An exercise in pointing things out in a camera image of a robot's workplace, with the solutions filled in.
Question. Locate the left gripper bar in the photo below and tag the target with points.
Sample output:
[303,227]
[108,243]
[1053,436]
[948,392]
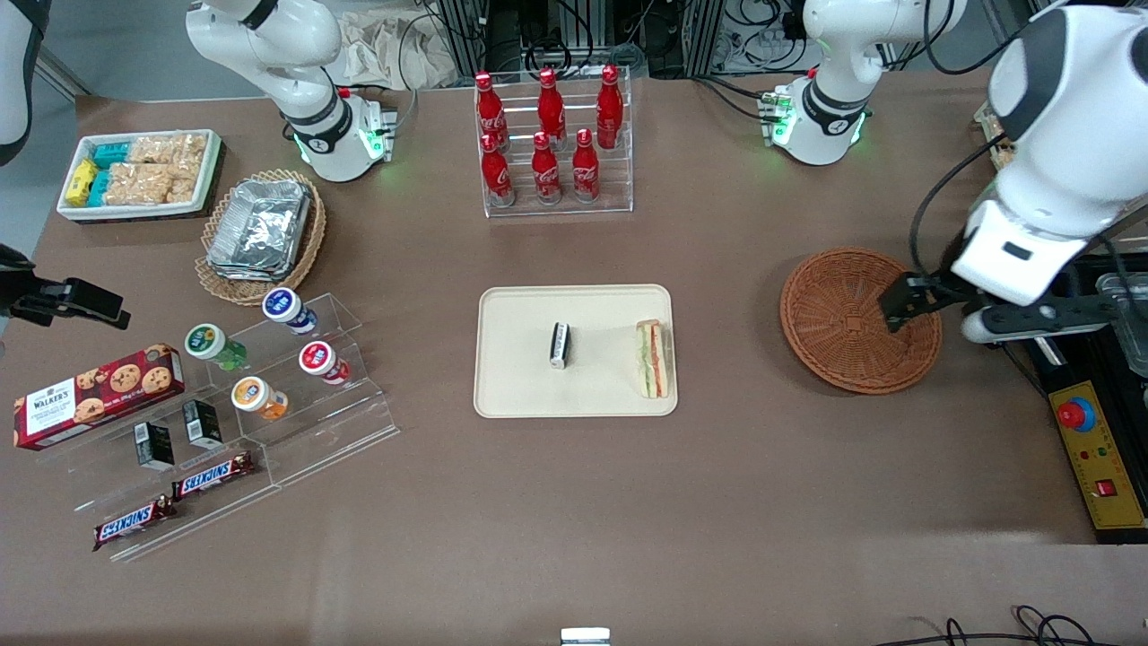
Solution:
[942,282]

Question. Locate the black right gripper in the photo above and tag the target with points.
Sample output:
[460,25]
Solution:
[20,293]

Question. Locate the triangular sandwich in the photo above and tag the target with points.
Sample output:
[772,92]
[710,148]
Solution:
[652,359]

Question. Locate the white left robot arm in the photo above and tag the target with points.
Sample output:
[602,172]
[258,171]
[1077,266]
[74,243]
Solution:
[1067,108]

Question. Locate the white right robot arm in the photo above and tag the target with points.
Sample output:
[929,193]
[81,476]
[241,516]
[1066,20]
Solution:
[314,54]

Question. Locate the brown wicker basket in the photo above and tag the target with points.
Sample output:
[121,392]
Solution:
[834,332]

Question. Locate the white rectangular snack tray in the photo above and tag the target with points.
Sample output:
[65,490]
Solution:
[134,213]

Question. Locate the aluminium foil tray stack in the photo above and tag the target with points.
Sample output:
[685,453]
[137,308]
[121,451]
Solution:
[260,229]

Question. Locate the light woven wicker basket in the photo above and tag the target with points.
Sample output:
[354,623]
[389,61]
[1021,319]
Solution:
[309,242]

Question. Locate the beige serving tray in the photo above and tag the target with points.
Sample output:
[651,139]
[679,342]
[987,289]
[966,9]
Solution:
[592,386]

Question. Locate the red Walkers cookie box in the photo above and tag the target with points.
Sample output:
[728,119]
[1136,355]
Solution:
[99,395]

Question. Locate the teal snack pack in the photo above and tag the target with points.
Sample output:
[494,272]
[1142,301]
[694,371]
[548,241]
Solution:
[100,187]
[112,154]

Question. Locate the green cap small bottle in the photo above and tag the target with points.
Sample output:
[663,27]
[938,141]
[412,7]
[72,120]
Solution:
[208,343]

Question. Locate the yellow snack pack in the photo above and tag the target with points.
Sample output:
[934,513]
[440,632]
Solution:
[81,182]

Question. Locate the clear rice cracker bag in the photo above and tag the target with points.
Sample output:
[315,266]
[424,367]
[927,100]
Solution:
[166,149]
[186,182]
[139,184]

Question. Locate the small black carton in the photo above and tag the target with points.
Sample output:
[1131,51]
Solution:
[203,424]
[154,446]

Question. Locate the bagged bread snack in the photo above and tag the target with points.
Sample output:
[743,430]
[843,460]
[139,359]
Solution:
[1004,154]

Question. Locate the clear acrylic step display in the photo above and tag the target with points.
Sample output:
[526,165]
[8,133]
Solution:
[99,475]
[341,431]

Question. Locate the orange cap small bottle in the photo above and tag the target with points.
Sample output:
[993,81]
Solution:
[253,395]

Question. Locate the blue cap small bottle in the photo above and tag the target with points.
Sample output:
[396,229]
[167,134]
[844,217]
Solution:
[282,307]

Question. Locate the Snickers chocolate bar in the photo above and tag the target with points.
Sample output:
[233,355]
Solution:
[213,475]
[134,523]

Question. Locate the clear plastic container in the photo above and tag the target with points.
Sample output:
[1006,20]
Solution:
[1132,345]

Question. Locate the red cap small bottle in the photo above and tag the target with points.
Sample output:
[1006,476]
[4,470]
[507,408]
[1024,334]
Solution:
[318,359]

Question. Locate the yellow black control box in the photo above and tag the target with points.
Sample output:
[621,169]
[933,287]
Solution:
[1099,467]

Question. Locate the clear acrylic bottle rack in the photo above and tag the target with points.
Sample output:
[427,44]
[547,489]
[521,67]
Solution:
[619,193]

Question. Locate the red cola bottle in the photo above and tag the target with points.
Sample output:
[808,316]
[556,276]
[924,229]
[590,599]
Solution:
[497,175]
[585,170]
[551,108]
[545,172]
[609,112]
[490,112]

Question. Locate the small black white box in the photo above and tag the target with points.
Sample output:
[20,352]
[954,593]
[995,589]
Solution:
[560,345]

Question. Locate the beige crumpled cloth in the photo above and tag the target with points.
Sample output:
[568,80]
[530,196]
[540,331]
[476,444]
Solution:
[386,49]

